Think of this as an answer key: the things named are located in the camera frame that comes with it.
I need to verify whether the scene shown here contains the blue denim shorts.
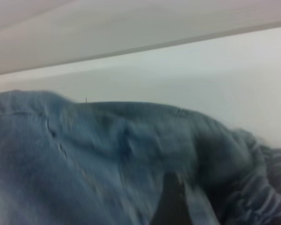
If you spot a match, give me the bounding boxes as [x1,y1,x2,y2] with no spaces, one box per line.
[0,90,281,225]

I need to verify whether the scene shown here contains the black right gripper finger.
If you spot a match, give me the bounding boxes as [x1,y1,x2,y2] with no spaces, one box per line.
[152,172,194,225]

